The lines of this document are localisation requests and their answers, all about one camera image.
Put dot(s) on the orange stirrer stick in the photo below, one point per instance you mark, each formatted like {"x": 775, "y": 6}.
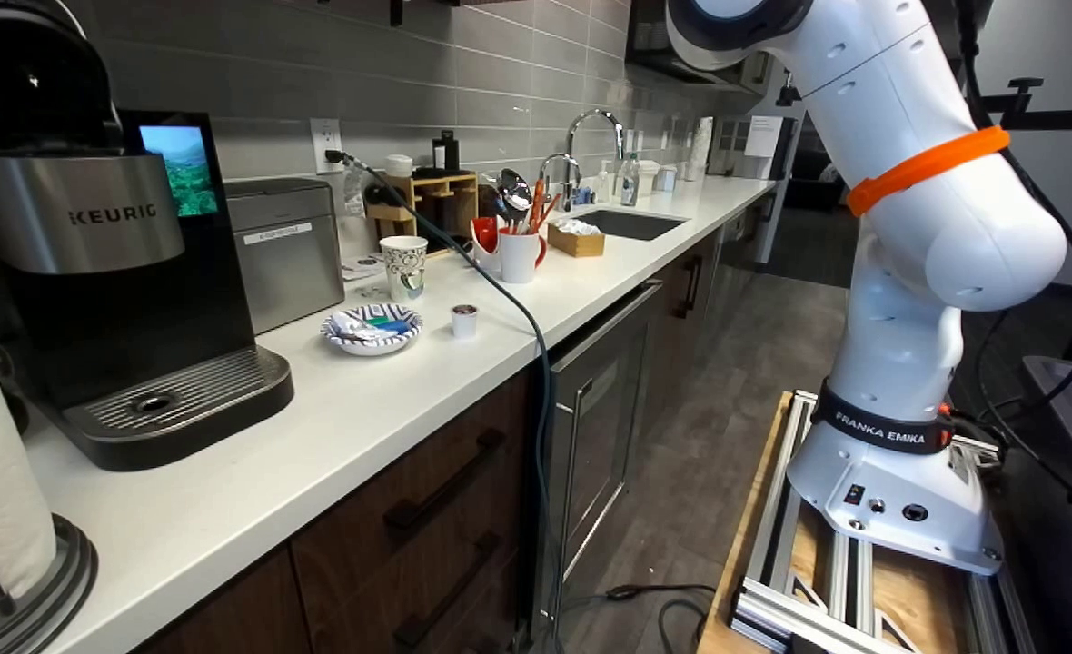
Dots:
{"x": 537, "y": 205}

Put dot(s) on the black microwave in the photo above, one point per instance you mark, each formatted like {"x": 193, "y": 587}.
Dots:
{"x": 679, "y": 57}

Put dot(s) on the black canister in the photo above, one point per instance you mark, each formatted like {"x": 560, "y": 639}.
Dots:
{"x": 445, "y": 150}

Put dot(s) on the black paper towel holder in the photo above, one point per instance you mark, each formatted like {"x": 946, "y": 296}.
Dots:
{"x": 56, "y": 594}

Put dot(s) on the sink basin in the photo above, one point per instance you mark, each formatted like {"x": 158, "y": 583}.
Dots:
{"x": 629, "y": 221}

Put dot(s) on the paper cup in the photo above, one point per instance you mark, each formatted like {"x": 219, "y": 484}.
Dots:
{"x": 404, "y": 265}

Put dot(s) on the wooden board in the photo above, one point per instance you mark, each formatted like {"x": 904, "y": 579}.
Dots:
{"x": 747, "y": 545}

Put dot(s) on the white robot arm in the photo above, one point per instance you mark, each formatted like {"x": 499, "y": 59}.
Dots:
{"x": 921, "y": 304}

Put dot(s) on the wooden organizer rack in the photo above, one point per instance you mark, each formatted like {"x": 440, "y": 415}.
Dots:
{"x": 431, "y": 202}

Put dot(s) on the small white cup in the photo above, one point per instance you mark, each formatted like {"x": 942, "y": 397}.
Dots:
{"x": 400, "y": 166}

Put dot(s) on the dark wood lower cabinets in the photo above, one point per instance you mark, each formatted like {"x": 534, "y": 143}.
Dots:
{"x": 410, "y": 532}

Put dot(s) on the clear soap bottle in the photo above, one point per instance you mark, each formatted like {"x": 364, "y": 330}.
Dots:
{"x": 629, "y": 181}

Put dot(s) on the small coffee pod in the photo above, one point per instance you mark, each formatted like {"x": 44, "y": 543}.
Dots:
{"x": 461, "y": 319}

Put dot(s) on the white sugar packets pile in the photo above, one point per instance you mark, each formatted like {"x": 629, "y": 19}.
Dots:
{"x": 575, "y": 226}

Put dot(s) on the stainless steel box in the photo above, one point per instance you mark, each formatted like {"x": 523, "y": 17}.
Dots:
{"x": 284, "y": 255}

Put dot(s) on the blue patterned plate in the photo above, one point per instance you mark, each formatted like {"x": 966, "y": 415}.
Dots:
{"x": 370, "y": 351}

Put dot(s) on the stainless dishwasher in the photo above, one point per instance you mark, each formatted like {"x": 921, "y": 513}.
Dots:
{"x": 599, "y": 421}

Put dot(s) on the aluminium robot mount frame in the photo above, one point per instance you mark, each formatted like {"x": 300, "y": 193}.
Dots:
{"x": 845, "y": 569}

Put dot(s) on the chrome faucet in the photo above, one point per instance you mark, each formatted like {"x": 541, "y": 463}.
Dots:
{"x": 594, "y": 122}

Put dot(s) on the wooden box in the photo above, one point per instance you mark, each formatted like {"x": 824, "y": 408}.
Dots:
{"x": 575, "y": 244}

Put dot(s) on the black tripod stand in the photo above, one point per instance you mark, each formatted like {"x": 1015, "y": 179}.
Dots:
{"x": 1021, "y": 99}

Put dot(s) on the white wall outlet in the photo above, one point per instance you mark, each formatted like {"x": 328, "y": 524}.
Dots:
{"x": 325, "y": 135}

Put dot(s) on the black Keurig coffee machine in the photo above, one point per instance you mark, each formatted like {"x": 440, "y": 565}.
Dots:
{"x": 111, "y": 304}

